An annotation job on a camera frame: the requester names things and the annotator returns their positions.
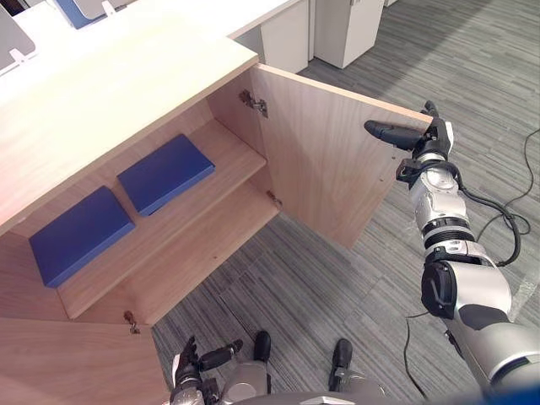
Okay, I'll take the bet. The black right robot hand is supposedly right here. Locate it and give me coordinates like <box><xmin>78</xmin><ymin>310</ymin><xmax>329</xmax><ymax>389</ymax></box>
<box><xmin>364</xmin><ymin>100</ymin><xmax>455</xmax><ymax>162</ymax></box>

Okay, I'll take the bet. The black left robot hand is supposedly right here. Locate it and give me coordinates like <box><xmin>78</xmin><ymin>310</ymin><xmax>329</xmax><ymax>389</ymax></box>
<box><xmin>172</xmin><ymin>335</ymin><xmax>245</xmax><ymax>386</ymax></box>

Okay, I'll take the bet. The wooden cabinet door with holes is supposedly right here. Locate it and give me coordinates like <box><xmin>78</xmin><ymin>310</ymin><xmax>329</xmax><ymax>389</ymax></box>
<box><xmin>247</xmin><ymin>62</ymin><xmax>434</xmax><ymax>250</ymax></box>

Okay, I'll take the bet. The plain wooden cabinet door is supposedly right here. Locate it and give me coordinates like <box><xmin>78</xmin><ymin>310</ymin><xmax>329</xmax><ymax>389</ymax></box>
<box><xmin>0</xmin><ymin>316</ymin><xmax>170</xmax><ymax>405</ymax></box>

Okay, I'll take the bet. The wooden cabinet shelf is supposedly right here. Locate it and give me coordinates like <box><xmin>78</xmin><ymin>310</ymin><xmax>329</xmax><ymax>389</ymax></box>
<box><xmin>57</xmin><ymin>120</ymin><xmax>269</xmax><ymax>321</ymax></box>

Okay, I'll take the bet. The blue folder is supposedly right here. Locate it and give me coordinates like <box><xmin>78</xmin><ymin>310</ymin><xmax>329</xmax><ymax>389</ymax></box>
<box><xmin>116</xmin><ymin>133</ymin><xmax>217</xmax><ymax>218</ymax></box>
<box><xmin>28</xmin><ymin>185</ymin><xmax>137</xmax><ymax>289</ymax></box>

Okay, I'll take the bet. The light wooden cabinet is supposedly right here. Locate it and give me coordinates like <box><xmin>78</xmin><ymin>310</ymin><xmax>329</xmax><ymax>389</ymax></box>
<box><xmin>0</xmin><ymin>8</ymin><xmax>282</xmax><ymax>326</ymax></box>

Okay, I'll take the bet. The silver left robot leg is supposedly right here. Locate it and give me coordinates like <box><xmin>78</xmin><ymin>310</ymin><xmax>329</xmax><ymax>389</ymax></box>
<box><xmin>221</xmin><ymin>359</ymin><xmax>272</xmax><ymax>402</ymax></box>

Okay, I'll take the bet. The silver robot leg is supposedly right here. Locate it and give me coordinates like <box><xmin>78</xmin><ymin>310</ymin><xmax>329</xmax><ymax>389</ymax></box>
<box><xmin>221</xmin><ymin>359</ymin><xmax>272</xmax><ymax>402</ymax></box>
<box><xmin>327</xmin><ymin>365</ymin><xmax>386</xmax><ymax>398</ymax></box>

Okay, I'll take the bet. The dark left robot foot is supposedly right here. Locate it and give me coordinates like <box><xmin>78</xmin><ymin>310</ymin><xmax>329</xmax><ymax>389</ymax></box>
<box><xmin>252</xmin><ymin>330</ymin><xmax>273</xmax><ymax>364</ymax></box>

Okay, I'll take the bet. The dark robot foot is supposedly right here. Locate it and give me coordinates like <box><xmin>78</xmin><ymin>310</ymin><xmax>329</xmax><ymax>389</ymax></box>
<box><xmin>252</xmin><ymin>330</ymin><xmax>273</xmax><ymax>364</ymax></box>
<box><xmin>330</xmin><ymin>337</ymin><xmax>354</xmax><ymax>373</ymax></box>

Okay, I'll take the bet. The grey robot torso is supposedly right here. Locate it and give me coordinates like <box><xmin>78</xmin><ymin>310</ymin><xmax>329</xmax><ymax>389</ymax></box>
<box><xmin>235</xmin><ymin>390</ymin><xmax>392</xmax><ymax>405</ymax></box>

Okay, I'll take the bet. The white desk side panel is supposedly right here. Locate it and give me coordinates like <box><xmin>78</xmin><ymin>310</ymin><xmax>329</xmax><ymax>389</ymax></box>
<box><xmin>234</xmin><ymin>0</ymin><xmax>311</xmax><ymax>75</ymax></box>

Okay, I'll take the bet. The dark right robot foot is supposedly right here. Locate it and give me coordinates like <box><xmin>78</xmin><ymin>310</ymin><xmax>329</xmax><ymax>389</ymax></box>
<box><xmin>330</xmin><ymin>337</ymin><xmax>354</xmax><ymax>373</ymax></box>

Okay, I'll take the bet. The silver right robot leg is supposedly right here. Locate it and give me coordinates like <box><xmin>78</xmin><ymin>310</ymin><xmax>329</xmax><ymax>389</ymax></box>
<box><xmin>327</xmin><ymin>365</ymin><xmax>386</xmax><ymax>398</ymax></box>

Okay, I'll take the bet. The blue desk divider screen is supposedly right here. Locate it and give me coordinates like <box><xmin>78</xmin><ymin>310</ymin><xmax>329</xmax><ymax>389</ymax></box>
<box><xmin>54</xmin><ymin>0</ymin><xmax>117</xmax><ymax>30</ymax></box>

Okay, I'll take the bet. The white desk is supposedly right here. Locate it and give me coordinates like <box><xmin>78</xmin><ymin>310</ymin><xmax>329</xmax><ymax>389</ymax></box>
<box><xmin>0</xmin><ymin>0</ymin><xmax>296</xmax><ymax>79</ymax></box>

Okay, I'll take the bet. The grey desk divider screen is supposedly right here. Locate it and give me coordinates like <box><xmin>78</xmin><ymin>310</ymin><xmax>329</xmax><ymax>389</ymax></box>
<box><xmin>0</xmin><ymin>7</ymin><xmax>37</xmax><ymax>71</ymax></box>

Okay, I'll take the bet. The white pedestal cabinet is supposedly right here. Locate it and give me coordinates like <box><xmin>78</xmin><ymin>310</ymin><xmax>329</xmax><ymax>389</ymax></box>
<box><xmin>313</xmin><ymin>0</ymin><xmax>386</xmax><ymax>69</ymax></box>

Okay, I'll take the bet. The black floor cable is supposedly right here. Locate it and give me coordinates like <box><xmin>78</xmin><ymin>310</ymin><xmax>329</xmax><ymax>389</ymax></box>
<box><xmin>478</xmin><ymin>127</ymin><xmax>540</xmax><ymax>241</ymax></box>

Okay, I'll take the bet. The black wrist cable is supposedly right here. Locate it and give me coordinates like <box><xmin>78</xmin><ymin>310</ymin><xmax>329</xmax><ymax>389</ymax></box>
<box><xmin>453</xmin><ymin>163</ymin><xmax>532</xmax><ymax>267</ymax></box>

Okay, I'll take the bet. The thin black body cable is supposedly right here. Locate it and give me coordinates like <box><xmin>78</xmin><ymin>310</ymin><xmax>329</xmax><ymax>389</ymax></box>
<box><xmin>402</xmin><ymin>310</ymin><xmax>428</xmax><ymax>400</ymax></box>

